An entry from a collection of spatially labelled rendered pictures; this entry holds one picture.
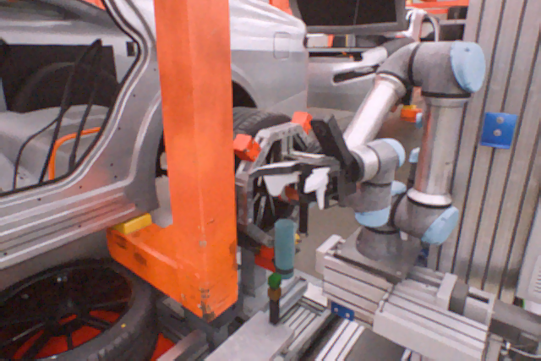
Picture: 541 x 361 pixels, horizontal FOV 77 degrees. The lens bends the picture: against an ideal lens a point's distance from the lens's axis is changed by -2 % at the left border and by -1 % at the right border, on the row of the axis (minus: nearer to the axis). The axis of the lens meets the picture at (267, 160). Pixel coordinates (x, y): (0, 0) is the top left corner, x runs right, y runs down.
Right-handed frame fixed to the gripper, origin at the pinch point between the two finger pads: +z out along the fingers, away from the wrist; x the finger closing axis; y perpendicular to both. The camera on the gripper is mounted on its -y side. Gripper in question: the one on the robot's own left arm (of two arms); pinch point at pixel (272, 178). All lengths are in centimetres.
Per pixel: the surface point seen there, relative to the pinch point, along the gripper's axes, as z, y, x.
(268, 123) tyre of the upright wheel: -59, 0, 76
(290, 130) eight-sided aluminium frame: -66, 4, 70
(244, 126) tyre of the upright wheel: -46, 0, 75
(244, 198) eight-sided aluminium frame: -37, 27, 66
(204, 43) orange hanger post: -15, -29, 46
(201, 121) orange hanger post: -13, -7, 48
